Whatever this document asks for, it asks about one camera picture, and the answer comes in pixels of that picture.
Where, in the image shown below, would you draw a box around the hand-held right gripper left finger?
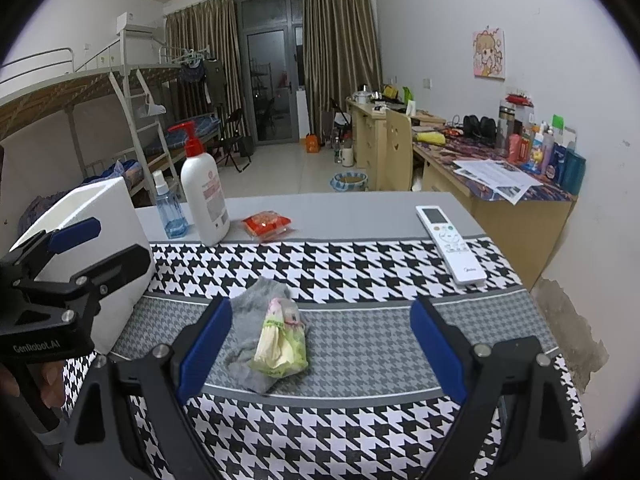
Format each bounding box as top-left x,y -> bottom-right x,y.
62,296 -> 236,480

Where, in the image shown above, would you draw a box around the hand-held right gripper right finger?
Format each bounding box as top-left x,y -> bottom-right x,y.
409,296 -> 586,480

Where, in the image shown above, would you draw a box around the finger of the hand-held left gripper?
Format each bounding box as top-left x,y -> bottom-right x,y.
0,216 -> 103,287
20,242 -> 155,333

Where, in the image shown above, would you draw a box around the white foam box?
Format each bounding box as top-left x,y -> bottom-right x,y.
7,176 -> 153,356

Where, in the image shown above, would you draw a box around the grey sock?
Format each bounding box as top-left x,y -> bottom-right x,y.
222,277 -> 311,395

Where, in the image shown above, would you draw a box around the green pocket tissue pack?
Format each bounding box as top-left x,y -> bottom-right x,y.
252,297 -> 308,376

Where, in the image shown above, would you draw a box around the person's left hand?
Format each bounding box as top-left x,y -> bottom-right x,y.
41,359 -> 68,409

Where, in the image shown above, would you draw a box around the blue spray bottle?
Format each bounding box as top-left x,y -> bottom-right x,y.
151,170 -> 190,240

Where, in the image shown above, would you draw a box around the white remote control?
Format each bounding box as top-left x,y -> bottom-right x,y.
416,204 -> 487,287

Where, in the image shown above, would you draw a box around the white lotion bottle red pump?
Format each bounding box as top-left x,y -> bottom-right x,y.
167,121 -> 231,247

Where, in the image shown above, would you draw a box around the black white houndstooth tablecloth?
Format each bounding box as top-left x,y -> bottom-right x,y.
65,191 -> 586,480

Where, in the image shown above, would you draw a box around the white bunk ladder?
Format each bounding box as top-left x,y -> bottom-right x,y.
109,67 -> 176,196

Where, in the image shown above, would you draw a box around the red snack packet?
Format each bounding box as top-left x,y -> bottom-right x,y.
242,211 -> 292,240

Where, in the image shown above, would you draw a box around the wooden desk with patterned top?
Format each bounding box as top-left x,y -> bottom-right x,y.
412,130 -> 576,291

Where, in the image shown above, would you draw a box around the white metal bunk bed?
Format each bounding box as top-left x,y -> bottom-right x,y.
0,35 -> 221,206

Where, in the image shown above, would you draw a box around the blue bed mattress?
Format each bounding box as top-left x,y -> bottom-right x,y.
170,114 -> 221,148

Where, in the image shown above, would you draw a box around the black folding chair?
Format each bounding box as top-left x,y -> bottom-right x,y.
220,107 -> 253,173

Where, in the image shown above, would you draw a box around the white printed papers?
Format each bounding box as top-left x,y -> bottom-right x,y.
452,158 -> 543,206

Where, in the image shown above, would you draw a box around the blue round basin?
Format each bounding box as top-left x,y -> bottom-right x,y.
330,171 -> 369,193

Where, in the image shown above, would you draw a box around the hanging dark clothes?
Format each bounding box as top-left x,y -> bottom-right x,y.
180,57 -> 223,106

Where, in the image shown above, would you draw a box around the wooden chair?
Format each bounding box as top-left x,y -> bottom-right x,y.
385,107 -> 416,192

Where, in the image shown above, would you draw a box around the bottles on floor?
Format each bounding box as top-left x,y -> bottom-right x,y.
332,130 -> 355,167

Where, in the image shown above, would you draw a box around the white air conditioner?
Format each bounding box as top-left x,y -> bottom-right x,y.
116,12 -> 166,36

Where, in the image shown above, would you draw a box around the black bag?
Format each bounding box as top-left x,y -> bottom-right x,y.
462,114 -> 497,140

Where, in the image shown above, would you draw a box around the group of toiletry bottles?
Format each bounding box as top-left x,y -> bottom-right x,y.
495,92 -> 587,197

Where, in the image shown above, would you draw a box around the wooden desk with drawers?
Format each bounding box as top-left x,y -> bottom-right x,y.
346,97 -> 446,183

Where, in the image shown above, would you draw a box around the brown curtain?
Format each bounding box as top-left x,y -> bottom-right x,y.
165,0 -> 251,141
302,0 -> 385,133

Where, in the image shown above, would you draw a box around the glass balcony door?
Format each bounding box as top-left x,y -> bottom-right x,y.
235,0 -> 306,146

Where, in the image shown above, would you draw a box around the cartoon wall poster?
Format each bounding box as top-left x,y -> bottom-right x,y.
472,29 -> 506,80

